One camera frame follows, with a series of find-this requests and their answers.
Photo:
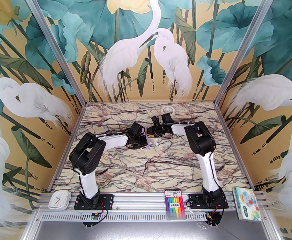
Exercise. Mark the lilac paper sheet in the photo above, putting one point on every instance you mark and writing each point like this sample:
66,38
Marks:
148,144

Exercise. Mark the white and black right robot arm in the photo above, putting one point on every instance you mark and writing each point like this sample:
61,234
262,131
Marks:
207,174

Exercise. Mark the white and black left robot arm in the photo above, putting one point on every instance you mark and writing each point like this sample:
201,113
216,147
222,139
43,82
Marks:
88,186

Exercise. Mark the white square alarm clock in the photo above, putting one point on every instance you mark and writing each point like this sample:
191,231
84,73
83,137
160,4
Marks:
59,200

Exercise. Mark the white masking tape roll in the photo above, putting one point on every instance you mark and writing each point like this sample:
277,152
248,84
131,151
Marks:
168,109

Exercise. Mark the coloured marker pen pack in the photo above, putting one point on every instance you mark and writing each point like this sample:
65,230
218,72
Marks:
175,205

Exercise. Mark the small green circuit board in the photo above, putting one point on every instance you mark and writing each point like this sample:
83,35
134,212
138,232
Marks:
94,216

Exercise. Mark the yellow power connector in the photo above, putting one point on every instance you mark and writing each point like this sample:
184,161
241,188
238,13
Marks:
210,217

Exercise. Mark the cartoon printed tissue pack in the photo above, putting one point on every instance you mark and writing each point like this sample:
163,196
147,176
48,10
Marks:
247,205

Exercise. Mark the aluminium frame rail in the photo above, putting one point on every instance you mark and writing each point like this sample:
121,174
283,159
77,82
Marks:
140,200

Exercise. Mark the aluminium table side rail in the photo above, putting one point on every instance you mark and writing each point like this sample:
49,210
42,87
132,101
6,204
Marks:
77,124
223,124

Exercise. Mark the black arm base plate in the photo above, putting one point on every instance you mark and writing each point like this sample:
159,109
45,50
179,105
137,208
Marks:
108,199
193,200

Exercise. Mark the black mounting bracket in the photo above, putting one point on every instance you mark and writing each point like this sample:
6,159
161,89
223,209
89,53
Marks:
216,222

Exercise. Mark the aluminium frame post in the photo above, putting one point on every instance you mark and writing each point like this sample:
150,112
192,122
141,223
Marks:
245,44
55,44

